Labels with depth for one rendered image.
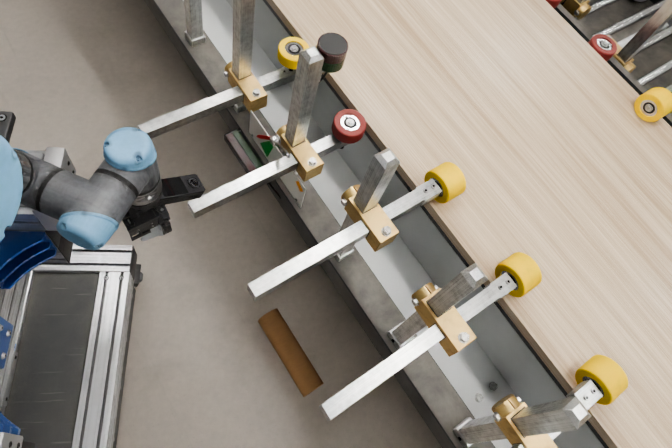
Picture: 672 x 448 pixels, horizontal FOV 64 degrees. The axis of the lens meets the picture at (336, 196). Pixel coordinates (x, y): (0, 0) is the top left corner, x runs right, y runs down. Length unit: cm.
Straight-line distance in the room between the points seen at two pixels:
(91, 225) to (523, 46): 123
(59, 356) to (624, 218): 158
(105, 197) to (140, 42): 180
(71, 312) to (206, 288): 46
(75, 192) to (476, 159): 88
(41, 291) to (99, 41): 121
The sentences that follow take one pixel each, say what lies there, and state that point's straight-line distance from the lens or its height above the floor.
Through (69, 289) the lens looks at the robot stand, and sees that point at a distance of 187.
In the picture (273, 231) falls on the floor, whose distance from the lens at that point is 211.
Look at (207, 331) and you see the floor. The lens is 198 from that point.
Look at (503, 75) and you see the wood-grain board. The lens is 154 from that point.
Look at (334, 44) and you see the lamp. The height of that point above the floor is 117.
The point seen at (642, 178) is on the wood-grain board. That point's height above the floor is 90.
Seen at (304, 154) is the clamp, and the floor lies 87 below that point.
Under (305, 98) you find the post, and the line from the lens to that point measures 112.
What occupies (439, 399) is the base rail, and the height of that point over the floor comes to 70.
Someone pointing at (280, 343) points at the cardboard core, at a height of 7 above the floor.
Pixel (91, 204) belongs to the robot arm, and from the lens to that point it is 88.
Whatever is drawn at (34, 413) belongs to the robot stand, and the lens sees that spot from 181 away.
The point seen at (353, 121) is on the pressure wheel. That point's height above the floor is 91.
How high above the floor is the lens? 193
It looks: 61 degrees down
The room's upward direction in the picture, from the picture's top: 21 degrees clockwise
